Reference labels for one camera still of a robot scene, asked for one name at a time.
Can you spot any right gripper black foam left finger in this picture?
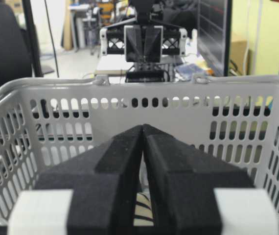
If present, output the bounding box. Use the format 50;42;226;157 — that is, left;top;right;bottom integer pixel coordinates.
8;124;144;235

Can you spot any right gripper black foam right finger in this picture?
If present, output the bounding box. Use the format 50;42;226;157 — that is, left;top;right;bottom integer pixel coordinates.
141;123;279;235

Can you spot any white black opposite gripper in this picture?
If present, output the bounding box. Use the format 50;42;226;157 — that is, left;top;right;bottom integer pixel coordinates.
99;20;187;62

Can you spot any striped slipper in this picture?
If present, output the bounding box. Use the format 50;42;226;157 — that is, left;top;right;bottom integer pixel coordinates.
133;192;154;227

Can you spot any grey plastic shopping basket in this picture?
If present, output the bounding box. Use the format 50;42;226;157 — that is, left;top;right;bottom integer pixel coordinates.
0;75;279;218

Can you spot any black monitor screen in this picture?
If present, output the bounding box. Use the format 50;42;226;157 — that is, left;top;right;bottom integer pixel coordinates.
197;0;233;77

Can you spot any cardboard box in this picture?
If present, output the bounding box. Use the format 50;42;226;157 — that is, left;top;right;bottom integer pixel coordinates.
229;32;249;75

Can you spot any black vertical pole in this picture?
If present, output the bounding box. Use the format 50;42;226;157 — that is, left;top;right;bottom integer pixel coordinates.
22;0;43;77

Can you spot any black office chair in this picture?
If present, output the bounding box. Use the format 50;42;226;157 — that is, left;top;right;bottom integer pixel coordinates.
0;3;32;86

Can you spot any black camera box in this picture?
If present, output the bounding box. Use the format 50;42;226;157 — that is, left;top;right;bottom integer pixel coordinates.
125;70;164;83

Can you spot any black hanging cable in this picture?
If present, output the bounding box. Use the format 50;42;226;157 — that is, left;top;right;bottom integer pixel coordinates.
44;0;60;77

